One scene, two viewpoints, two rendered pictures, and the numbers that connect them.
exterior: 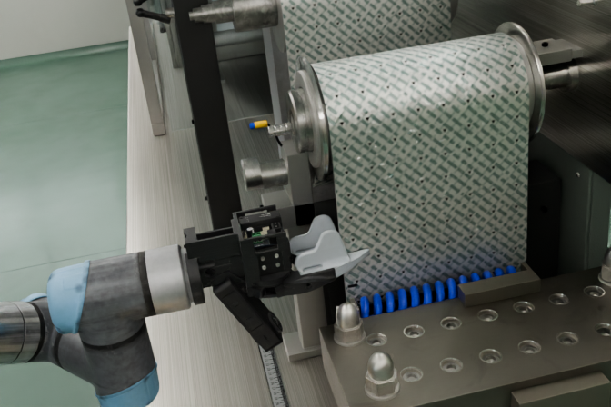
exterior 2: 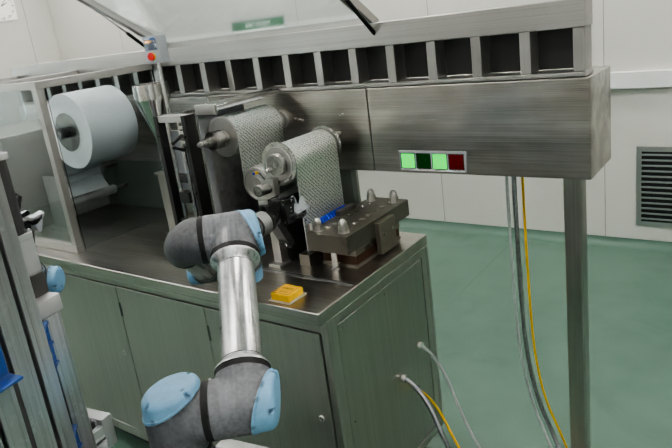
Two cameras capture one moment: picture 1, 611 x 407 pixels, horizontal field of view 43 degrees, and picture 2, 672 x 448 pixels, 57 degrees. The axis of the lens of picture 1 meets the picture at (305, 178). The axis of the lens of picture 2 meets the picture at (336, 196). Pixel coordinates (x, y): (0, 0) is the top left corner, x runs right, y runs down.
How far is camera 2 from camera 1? 1.46 m
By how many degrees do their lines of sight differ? 42
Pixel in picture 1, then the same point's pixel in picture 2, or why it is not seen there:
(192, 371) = not seen: hidden behind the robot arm
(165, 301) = (268, 227)
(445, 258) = (325, 206)
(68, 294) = not seen: hidden behind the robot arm
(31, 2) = not seen: outside the picture
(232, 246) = (278, 206)
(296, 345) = (278, 263)
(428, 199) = (319, 184)
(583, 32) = (339, 126)
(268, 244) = (288, 203)
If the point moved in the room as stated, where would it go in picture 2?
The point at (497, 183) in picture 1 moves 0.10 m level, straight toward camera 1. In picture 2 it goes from (334, 176) to (348, 180)
